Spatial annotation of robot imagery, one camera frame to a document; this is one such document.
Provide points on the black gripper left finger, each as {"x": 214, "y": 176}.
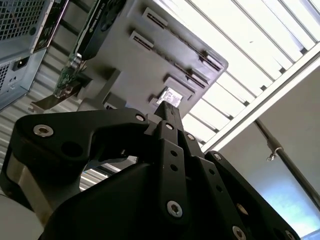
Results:
{"x": 75, "y": 125}

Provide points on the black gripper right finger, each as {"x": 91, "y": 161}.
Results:
{"x": 215, "y": 180}

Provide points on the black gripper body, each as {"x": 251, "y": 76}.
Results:
{"x": 112, "y": 205}

